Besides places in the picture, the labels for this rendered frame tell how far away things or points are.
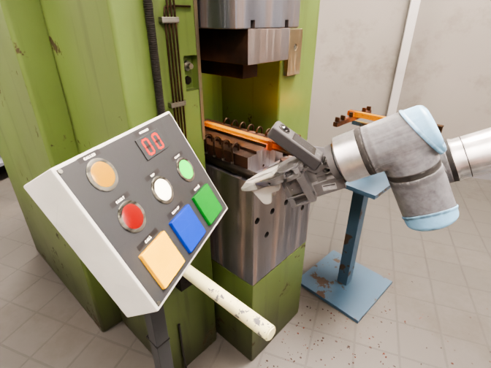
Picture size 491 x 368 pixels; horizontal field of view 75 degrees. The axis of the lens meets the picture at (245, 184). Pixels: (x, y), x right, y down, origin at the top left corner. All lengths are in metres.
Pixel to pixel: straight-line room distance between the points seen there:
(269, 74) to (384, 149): 0.88
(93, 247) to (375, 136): 0.49
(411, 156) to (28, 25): 1.14
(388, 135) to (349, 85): 2.91
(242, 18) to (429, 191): 0.64
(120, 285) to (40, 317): 1.53
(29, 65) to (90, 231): 0.83
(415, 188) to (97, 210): 0.52
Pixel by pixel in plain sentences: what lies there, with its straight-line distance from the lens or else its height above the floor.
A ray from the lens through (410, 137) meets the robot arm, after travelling 0.58.
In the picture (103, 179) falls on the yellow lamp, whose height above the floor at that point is 1.16.
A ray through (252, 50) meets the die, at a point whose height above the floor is 1.31.
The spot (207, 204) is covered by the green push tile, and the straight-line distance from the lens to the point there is 0.73.
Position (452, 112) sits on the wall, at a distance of 3.60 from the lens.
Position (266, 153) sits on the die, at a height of 0.97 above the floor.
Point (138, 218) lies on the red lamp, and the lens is 0.58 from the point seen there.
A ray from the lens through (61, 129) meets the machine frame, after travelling 1.33.
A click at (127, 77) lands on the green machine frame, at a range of 0.90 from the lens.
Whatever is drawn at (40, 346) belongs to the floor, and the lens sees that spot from 1.97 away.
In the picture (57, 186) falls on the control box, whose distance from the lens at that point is 0.54.
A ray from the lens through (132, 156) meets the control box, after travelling 0.63.
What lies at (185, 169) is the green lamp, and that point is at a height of 1.09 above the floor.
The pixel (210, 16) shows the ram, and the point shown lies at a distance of 1.01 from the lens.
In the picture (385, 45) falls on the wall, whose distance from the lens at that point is 3.43.
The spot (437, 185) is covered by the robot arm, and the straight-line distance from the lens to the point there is 0.62.
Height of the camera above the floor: 1.39
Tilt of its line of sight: 28 degrees down
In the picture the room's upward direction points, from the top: straight up
